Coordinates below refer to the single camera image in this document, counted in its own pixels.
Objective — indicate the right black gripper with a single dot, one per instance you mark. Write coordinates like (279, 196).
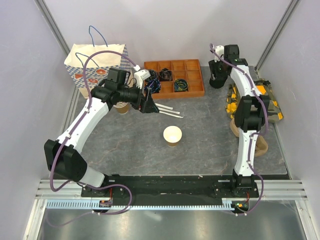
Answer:
(212, 66)

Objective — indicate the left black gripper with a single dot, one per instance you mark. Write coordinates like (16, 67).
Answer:
(144, 104)

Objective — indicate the single paper coffee cup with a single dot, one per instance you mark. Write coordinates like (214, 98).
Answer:
(172, 135)

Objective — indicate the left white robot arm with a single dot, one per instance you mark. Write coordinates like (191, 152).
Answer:
(63, 155)

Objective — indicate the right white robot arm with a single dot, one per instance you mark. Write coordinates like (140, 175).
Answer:
(251, 113)

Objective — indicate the checkered paper takeout bag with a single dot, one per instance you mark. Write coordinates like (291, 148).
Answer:
(97, 59)

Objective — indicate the stack of black lids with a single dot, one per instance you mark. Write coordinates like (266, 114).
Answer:
(217, 82)

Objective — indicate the wrapped paper straw upper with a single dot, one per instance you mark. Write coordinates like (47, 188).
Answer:
(164, 106)

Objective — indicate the wrapped paper straw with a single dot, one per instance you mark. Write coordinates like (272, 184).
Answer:
(170, 114)
(169, 111)
(164, 106)

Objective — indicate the wrapped paper straw lower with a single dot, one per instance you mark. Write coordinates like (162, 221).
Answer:
(170, 114)

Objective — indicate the blue striped rolled tie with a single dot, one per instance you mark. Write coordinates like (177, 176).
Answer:
(154, 85)

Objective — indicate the wrapped paper straw middle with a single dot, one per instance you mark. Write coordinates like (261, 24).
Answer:
(169, 111)

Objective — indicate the stack of paper cups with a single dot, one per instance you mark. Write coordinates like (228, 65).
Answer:
(122, 107)

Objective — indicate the orange wooden compartment tray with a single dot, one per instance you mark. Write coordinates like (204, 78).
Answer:
(186, 69)

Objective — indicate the dark rolled tie left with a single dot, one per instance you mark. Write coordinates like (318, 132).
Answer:
(153, 74)

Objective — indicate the brown dark rolled tie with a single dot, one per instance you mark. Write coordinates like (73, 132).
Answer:
(165, 75)

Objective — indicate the green yellow rolled tie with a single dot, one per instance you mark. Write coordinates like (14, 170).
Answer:
(180, 85)

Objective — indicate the camouflage fabric bag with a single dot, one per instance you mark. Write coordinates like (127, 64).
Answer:
(264, 86)

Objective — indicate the brown pulp cup carrier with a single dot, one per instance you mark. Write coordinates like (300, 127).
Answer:
(261, 146)

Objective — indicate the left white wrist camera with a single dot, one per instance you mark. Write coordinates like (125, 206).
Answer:
(140, 75)

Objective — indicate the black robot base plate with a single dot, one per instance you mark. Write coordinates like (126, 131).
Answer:
(223, 186)

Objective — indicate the grey slotted cable duct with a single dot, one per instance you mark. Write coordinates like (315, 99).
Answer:
(100, 205)

